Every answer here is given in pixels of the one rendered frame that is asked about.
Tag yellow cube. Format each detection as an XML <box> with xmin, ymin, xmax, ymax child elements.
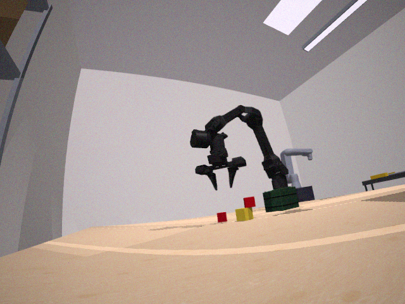
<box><xmin>235</xmin><ymin>207</ymin><xmax>254</xmax><ymax>221</ymax></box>

